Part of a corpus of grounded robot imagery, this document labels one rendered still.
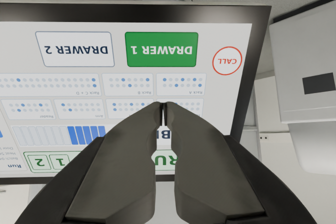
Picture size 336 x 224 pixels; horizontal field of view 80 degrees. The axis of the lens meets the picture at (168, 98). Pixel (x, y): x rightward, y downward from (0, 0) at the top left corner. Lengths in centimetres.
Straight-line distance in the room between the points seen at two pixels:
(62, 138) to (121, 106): 12
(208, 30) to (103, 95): 17
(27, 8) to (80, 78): 10
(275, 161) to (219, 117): 350
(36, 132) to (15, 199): 235
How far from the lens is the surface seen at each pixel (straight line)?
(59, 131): 37
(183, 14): 27
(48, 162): 42
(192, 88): 30
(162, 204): 139
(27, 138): 40
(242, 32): 29
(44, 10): 30
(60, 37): 30
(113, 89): 30
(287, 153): 374
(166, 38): 27
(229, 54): 29
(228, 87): 31
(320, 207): 376
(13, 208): 274
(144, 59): 28
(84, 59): 29
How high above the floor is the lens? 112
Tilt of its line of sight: 11 degrees down
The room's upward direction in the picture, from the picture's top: 179 degrees clockwise
